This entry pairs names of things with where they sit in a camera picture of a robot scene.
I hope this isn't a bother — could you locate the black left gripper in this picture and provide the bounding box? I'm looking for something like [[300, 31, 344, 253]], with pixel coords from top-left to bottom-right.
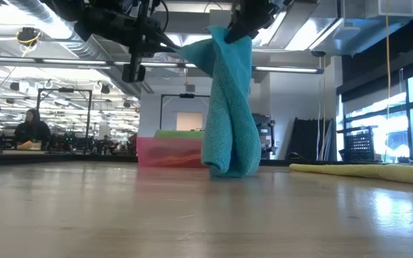
[[73, 0, 181, 84]]

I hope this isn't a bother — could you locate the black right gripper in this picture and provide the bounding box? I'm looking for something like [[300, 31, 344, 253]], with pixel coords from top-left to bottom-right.
[[224, 0, 287, 44]]

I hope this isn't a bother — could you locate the bright green microfiber towel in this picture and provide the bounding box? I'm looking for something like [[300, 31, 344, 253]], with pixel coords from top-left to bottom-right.
[[153, 128, 206, 140]]

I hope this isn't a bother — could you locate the teal microfiber towel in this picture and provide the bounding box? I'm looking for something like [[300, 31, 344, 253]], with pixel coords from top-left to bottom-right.
[[176, 24, 263, 179]]

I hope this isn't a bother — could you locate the yellow microfiber towel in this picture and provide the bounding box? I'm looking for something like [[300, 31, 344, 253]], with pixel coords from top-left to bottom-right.
[[288, 163, 413, 187]]

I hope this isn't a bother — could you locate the long ceiling light bar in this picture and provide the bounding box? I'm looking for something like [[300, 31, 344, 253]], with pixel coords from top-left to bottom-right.
[[0, 55, 325, 75]]

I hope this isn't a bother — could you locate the black cabinet machine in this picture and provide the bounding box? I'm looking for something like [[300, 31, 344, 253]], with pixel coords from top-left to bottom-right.
[[252, 113, 277, 159]]

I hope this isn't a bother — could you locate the pink translucent plastic bin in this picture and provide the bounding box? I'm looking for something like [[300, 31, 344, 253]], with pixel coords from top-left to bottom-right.
[[136, 135, 209, 169]]

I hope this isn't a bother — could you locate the black folded panel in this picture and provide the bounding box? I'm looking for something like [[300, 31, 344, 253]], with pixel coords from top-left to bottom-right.
[[285, 117, 336, 161]]

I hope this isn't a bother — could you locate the person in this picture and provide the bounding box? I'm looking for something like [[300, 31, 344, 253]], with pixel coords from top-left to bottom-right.
[[13, 107, 52, 150]]

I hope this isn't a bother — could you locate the black plastic crate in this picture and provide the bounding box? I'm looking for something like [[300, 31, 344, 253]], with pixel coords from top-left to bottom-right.
[[338, 127, 376, 162]]

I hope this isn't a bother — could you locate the black gantry frame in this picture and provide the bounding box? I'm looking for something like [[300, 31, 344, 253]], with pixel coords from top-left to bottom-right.
[[159, 92, 213, 132], [34, 87, 93, 150]]

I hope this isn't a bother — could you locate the pale orange wall panel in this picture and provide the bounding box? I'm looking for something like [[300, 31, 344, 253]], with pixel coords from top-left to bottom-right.
[[176, 111, 204, 132]]

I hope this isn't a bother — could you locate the yellow black ceiling cord reel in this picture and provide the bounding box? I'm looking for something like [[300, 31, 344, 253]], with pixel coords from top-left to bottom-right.
[[15, 27, 42, 47]]

